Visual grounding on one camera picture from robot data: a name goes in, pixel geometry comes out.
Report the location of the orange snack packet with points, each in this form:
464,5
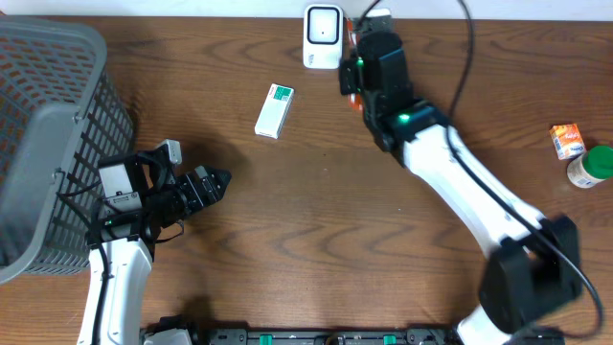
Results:
355,100

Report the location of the white Panadol medicine box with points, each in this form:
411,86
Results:
274,110

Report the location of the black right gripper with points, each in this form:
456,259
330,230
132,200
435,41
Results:
347,76

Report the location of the white barcode scanner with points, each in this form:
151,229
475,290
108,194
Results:
323,36

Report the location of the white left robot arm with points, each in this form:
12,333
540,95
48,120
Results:
119,271

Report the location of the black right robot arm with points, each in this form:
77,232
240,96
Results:
533,263

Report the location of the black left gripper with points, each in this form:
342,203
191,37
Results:
204,191

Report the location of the grey plastic basket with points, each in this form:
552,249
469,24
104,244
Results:
60,114

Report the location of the orange Kleenex tissue pack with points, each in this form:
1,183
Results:
567,141

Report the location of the green lid jar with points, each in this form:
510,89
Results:
591,168

